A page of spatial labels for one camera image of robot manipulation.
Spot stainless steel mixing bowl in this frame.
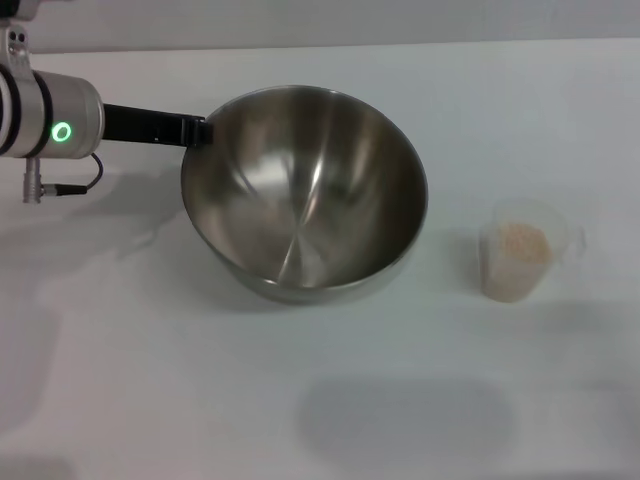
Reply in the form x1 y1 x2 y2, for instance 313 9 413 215
179 84 430 305

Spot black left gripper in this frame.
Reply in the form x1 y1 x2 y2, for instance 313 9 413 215
102 102 215 149

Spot clear plastic measuring cup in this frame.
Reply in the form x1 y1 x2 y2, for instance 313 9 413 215
478 197 587 304

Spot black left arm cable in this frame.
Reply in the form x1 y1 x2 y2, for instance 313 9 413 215
39 152 104 196

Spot white rice grains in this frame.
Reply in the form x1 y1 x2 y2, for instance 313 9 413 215
487 222 555 303

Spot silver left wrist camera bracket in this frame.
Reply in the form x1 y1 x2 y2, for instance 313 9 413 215
0 27 34 79

